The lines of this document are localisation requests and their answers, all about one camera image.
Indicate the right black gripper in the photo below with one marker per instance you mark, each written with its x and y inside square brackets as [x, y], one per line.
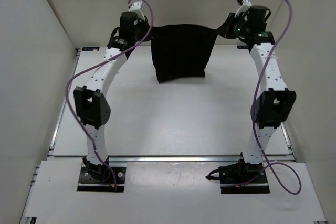
[225, 31]

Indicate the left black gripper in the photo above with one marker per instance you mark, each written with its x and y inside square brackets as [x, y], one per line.
[145, 21]

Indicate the black skirt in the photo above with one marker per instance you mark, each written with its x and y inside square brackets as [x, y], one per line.
[182, 50]

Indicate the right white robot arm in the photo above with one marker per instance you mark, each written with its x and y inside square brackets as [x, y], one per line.
[272, 100]

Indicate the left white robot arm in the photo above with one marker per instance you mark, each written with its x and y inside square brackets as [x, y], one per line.
[91, 104]

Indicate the left blue corner label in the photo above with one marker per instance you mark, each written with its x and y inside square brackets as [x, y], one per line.
[90, 49]

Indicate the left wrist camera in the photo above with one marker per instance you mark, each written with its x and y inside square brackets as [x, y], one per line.
[137, 7]

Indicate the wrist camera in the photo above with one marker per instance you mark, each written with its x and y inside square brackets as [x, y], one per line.
[244, 2]
[137, 7]

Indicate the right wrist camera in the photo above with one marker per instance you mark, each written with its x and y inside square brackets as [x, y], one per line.
[244, 2]

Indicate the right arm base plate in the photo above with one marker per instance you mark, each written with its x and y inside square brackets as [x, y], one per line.
[235, 179]

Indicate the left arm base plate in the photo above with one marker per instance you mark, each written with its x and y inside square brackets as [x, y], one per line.
[88, 182]

